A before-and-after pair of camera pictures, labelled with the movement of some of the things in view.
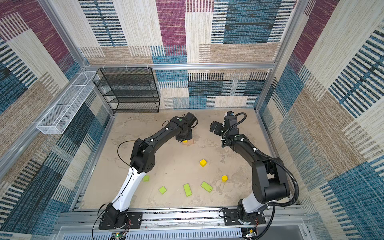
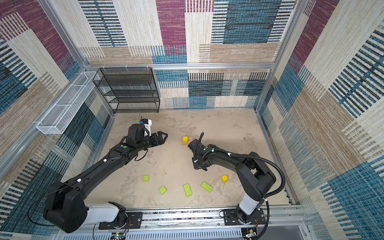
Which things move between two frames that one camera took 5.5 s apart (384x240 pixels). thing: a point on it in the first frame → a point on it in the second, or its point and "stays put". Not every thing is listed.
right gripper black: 219,125 → 196,166
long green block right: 205,186 stays put
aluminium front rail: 281,223 stays put
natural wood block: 189,142 stays put
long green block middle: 188,190 stays put
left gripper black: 190,137 → 161,140
